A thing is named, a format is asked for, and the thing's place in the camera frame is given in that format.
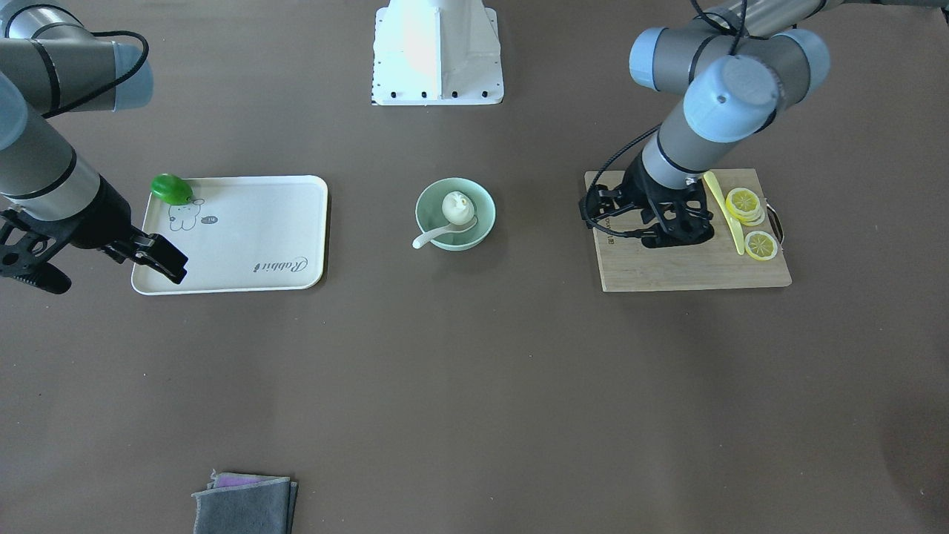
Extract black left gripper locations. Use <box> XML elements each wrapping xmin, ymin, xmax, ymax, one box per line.
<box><xmin>580</xmin><ymin>152</ymin><xmax>679</xmax><ymax>232</ymax></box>

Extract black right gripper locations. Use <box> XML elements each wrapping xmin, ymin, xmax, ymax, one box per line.
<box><xmin>70</xmin><ymin>177</ymin><xmax>188</xmax><ymax>285</ymax></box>

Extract white steamed bun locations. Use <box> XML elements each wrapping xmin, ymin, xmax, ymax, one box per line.
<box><xmin>441</xmin><ymin>191</ymin><xmax>475</xmax><ymax>226</ymax></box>

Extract white ceramic soup spoon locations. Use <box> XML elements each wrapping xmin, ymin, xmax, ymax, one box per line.
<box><xmin>412</xmin><ymin>217</ymin><xmax>477</xmax><ymax>249</ymax></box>

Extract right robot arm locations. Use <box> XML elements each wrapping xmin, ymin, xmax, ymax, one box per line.
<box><xmin>1</xmin><ymin>1</ymin><xmax>187</xmax><ymax>294</ymax></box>

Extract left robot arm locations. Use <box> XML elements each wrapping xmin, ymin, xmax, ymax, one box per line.
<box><xmin>578</xmin><ymin>1</ymin><xmax>838</xmax><ymax>248</ymax></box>

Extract mint green bowl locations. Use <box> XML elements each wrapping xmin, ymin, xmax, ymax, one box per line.
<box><xmin>414</xmin><ymin>178</ymin><xmax>496</xmax><ymax>252</ymax></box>

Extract wooden cutting board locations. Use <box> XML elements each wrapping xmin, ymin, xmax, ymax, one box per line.
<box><xmin>591</xmin><ymin>168</ymin><xmax>792</xmax><ymax>293</ymax></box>

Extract green lime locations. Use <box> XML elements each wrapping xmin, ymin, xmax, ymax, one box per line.
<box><xmin>150</xmin><ymin>173</ymin><xmax>194</xmax><ymax>206</ymax></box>

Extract cream rabbit serving tray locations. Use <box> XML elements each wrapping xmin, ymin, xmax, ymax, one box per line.
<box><xmin>131</xmin><ymin>175</ymin><xmax>329</xmax><ymax>295</ymax></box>

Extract yellow plastic knife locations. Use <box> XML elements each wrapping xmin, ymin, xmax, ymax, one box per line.
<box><xmin>702</xmin><ymin>171</ymin><xmax>746</xmax><ymax>256</ymax></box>

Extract stacked lemon slices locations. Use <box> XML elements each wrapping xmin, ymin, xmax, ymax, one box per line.
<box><xmin>725</xmin><ymin>187</ymin><xmax>766</xmax><ymax>227</ymax></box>

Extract single lemon slice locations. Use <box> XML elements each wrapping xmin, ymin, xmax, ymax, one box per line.
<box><xmin>744</xmin><ymin>231</ymin><xmax>780</xmax><ymax>261</ymax></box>

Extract grey folded cloth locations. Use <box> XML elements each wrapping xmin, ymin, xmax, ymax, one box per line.
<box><xmin>192</xmin><ymin>470</ymin><xmax>298</xmax><ymax>533</ymax></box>

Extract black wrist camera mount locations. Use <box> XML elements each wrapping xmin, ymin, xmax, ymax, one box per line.
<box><xmin>1</xmin><ymin>208</ymin><xmax>72</xmax><ymax>295</ymax></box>

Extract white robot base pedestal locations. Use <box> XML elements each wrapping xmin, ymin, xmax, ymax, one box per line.
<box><xmin>371</xmin><ymin>1</ymin><xmax>505</xmax><ymax>106</ymax></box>

